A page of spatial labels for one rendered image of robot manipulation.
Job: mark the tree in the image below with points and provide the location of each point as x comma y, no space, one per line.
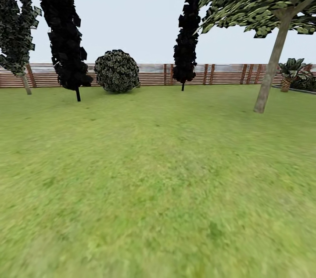
15,36
184,50
262,16
68,57

